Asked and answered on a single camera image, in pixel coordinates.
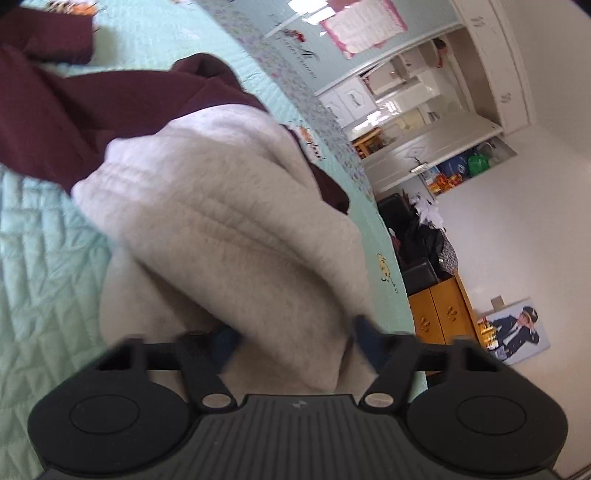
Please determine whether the maroon and grey sweatshirt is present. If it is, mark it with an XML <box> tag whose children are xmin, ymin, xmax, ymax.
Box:
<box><xmin>1</xmin><ymin>1</ymin><xmax>375</xmax><ymax>396</ymax></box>

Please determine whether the dark clothes pile on chair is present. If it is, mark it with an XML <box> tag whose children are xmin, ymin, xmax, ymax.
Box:
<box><xmin>378</xmin><ymin>193</ymin><xmax>459</xmax><ymax>296</ymax></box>

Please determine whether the yellow wooden cabinet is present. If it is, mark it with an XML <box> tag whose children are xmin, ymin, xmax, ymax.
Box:
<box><xmin>409</xmin><ymin>270</ymin><xmax>481</xmax><ymax>345</ymax></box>

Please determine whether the pilot child photo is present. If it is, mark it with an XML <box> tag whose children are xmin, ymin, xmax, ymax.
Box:
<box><xmin>477</xmin><ymin>298</ymin><xmax>551</xmax><ymax>365</ymax></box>

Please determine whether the mint quilted bee bedspread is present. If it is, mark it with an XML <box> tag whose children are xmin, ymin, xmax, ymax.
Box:
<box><xmin>1</xmin><ymin>1</ymin><xmax>414</xmax><ymax>479</ymax></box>

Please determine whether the white room door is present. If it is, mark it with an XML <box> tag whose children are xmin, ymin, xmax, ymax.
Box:
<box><xmin>362</xmin><ymin>110</ymin><xmax>503</xmax><ymax>200</ymax></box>

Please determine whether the white wardrobe with sliding doors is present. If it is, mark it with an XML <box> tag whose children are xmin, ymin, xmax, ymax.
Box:
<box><xmin>257</xmin><ymin>0</ymin><xmax>537</xmax><ymax>139</ymax></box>

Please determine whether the pink framed poster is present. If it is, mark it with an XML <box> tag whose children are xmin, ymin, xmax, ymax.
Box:
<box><xmin>320</xmin><ymin>0</ymin><xmax>408</xmax><ymax>59</ymax></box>

